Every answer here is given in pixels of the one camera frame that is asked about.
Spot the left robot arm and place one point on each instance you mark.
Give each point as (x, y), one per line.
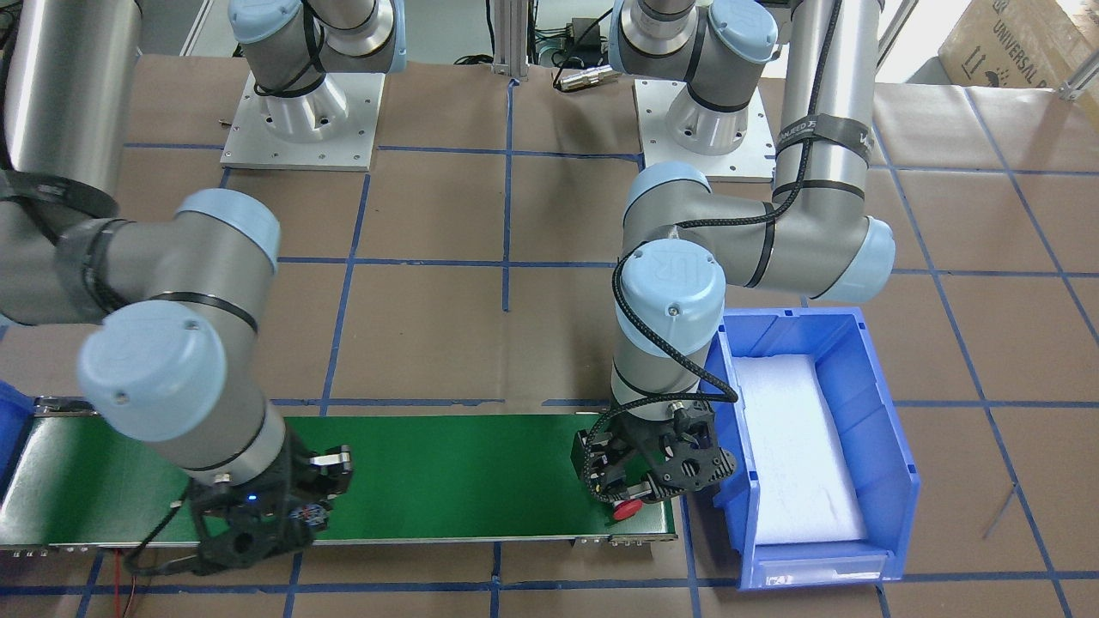
(683, 244)

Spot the green conveyor belt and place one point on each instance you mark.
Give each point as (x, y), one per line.
(416, 479)

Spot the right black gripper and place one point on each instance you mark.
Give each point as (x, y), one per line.
(296, 475)

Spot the white foam pad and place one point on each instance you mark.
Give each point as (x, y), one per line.
(805, 491)

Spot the cardboard box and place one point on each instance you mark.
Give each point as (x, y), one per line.
(1019, 44)

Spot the blue destination bin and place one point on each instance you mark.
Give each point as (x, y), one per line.
(16, 411)

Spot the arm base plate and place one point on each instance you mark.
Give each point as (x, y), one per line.
(330, 129)
(724, 146)

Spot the red push button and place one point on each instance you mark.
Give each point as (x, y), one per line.
(628, 501)

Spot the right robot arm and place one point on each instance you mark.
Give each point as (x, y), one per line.
(176, 303)

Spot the blue source bin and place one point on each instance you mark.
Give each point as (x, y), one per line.
(886, 479)

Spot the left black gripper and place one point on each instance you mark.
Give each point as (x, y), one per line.
(615, 456)

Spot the aluminium frame post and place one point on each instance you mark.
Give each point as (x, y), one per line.
(511, 21)

